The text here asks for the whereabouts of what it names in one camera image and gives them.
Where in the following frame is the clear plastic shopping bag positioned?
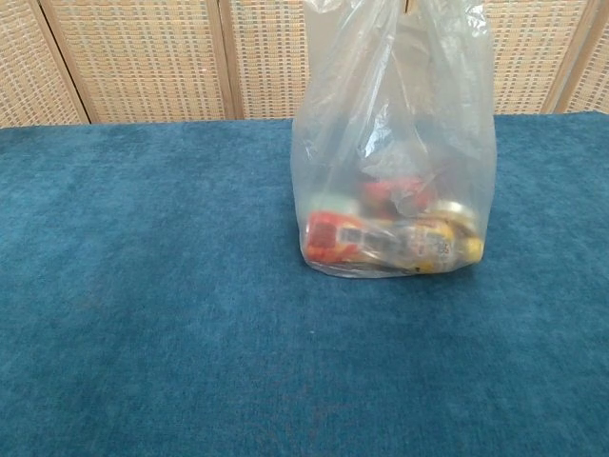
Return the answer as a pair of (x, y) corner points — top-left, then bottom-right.
(290, 0), (499, 280)

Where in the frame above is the red orange snack package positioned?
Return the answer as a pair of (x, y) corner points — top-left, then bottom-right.
(306, 211), (415, 266)

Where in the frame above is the black and red box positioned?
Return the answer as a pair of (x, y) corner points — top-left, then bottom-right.
(361, 175), (439, 215)

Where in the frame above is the bottle with yellow cap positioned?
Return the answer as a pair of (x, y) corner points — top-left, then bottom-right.
(403, 202), (485, 275)

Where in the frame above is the blue table cloth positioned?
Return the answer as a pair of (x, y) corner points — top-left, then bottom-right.
(0, 110), (609, 457)

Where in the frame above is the woven rattan folding screen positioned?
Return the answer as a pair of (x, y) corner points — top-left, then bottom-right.
(0, 0), (609, 129)

